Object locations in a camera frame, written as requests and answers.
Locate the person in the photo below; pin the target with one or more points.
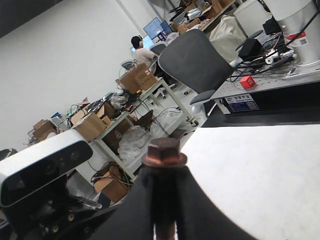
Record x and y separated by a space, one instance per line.
143 56

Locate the copper hex flange bolt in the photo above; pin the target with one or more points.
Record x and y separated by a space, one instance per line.
163 152

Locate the black box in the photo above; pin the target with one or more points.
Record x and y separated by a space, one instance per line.
250 48

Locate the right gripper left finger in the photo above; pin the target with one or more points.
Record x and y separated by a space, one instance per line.
135 215

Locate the red cube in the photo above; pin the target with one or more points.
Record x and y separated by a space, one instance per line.
248 82

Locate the blue label plate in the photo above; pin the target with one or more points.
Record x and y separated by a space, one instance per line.
242 103

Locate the silver-white machine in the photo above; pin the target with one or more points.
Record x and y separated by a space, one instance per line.
306 35

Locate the large white sack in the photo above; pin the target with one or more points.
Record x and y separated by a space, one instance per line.
226 37

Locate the crumpled clear plastic bag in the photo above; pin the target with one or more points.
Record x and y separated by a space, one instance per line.
136 145

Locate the white frame desk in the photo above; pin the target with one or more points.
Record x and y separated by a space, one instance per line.
160 86

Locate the metal bench with holes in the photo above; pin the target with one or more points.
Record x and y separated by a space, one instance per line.
280 81

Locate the cardboard box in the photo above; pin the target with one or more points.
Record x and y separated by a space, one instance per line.
145 76
88 126
127 82
43 128
111 187

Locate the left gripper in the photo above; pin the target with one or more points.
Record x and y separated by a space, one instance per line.
50 220

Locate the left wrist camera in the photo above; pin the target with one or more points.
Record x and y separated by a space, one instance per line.
42 162

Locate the grey mesh office chair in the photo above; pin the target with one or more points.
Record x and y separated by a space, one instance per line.
190 60

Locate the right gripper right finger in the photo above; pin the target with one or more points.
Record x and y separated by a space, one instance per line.
197 215

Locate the computer monitor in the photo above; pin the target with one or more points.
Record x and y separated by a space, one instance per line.
153 27

